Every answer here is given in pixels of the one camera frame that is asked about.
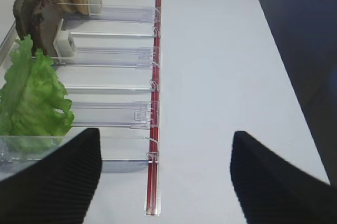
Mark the red rail strip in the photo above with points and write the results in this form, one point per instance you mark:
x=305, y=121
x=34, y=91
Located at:
x=152, y=208

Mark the clear acrylic rack right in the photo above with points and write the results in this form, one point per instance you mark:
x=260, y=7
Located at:
x=108, y=79

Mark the green lettuce leaf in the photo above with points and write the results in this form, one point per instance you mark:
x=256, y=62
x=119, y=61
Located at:
x=35, y=111

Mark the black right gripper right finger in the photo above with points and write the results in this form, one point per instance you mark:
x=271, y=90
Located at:
x=271, y=190

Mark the brown meat patty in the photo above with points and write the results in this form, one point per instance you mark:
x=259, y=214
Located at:
x=22, y=11
x=46, y=16

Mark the brown meat patty rear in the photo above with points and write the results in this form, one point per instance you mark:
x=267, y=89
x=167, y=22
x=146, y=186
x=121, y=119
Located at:
x=22, y=11

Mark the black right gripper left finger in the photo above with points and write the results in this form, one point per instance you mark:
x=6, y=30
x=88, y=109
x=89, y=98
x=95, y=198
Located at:
x=57, y=189

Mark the cream metal tray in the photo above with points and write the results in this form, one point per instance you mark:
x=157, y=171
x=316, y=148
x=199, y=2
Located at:
x=8, y=31

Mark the brown meat patty front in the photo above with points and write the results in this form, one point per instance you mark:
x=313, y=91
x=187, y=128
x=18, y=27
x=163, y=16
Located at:
x=46, y=16

